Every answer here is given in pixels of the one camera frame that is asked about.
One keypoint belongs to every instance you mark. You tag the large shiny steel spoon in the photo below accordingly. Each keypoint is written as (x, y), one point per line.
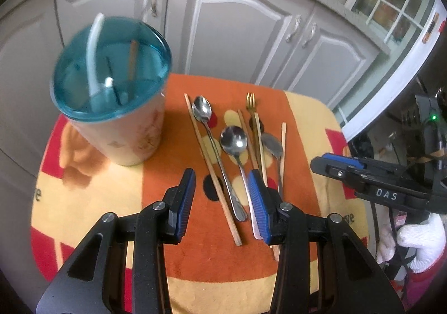
(234, 141)

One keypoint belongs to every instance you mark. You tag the dull grey steel spoon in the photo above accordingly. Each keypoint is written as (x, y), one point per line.
(272, 148)

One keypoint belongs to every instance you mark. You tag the orange printed table cloth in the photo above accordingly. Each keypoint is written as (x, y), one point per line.
(174, 167)

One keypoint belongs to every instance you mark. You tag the white plastic spoon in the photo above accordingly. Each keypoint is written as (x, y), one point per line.
(92, 55)

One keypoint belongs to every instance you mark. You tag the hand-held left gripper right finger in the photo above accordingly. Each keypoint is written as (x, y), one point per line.
(256, 202)

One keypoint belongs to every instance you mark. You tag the beige cup with teal lid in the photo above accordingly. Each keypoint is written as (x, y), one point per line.
(122, 125)

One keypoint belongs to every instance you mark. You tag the person's right hand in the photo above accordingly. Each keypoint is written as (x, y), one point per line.
(422, 240)

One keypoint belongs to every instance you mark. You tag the gold fork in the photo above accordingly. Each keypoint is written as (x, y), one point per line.
(250, 100)

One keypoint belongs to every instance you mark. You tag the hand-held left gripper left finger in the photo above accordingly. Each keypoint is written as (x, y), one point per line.
(187, 195)

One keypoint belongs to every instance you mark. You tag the long brown wooden chopstick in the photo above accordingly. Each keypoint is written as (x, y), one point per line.
(209, 167)

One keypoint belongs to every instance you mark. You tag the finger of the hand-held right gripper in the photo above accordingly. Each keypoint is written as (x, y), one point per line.
(331, 171)
(344, 160)

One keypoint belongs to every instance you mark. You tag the pink red clothing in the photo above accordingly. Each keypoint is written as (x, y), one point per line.
(426, 289)

